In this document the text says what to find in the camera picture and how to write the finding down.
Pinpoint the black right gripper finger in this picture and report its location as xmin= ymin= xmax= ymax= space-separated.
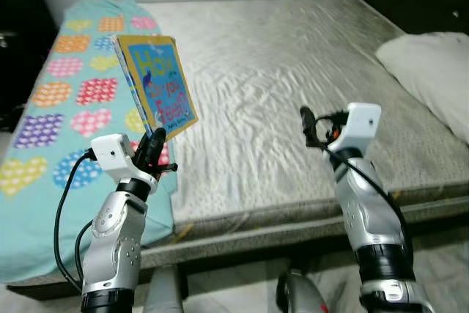
xmin=300 ymin=106 xmax=317 ymax=149

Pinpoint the yellow blue children's book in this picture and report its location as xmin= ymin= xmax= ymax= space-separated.
xmin=114 ymin=34 xmax=200 ymax=138

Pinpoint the grey quilted mattress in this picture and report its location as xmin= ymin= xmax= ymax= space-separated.
xmin=0 ymin=0 xmax=469 ymax=284

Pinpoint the teal blanket with colourful hearts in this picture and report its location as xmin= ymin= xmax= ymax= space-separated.
xmin=0 ymin=0 xmax=180 ymax=284

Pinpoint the white pillow with lettering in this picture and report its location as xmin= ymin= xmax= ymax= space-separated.
xmin=375 ymin=32 xmax=469 ymax=145

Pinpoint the silver robot left leg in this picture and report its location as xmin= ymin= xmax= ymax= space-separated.
xmin=143 ymin=265 xmax=184 ymax=313

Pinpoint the black silver robot right leg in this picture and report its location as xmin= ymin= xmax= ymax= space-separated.
xmin=275 ymin=269 xmax=329 ymax=313

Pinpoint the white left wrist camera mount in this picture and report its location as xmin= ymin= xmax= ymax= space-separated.
xmin=89 ymin=133 xmax=158 ymax=193

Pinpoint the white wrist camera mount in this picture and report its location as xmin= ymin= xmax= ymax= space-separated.
xmin=328 ymin=103 xmax=382 ymax=154
xmin=89 ymin=133 xmax=158 ymax=193

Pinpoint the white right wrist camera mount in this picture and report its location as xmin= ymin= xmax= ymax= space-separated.
xmin=328 ymin=103 xmax=382 ymax=154

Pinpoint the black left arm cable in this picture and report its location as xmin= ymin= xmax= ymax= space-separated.
xmin=53 ymin=148 xmax=96 ymax=292
xmin=73 ymin=221 xmax=100 ymax=284

